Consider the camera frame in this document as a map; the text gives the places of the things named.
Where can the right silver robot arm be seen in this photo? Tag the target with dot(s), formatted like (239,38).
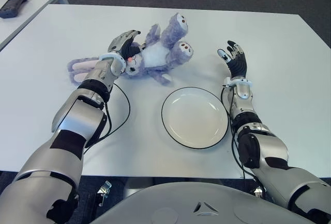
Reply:
(271,154)

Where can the black handheld controller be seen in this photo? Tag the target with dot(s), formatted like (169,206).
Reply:
(13,5)

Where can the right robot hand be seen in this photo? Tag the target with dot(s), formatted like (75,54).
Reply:
(238,63)

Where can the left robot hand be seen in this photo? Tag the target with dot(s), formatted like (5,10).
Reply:
(124,45)

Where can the metal table clamp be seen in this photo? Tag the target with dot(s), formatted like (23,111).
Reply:
(258,191)
(104,189)

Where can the silver robot torso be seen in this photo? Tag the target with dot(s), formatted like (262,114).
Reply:
(181,203)

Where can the purple plush doll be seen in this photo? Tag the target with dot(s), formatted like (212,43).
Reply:
(157,58)

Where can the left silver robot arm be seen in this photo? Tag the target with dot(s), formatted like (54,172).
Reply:
(64,131)

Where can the white plate with black rim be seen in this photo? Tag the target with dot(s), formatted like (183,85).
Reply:
(194,117)

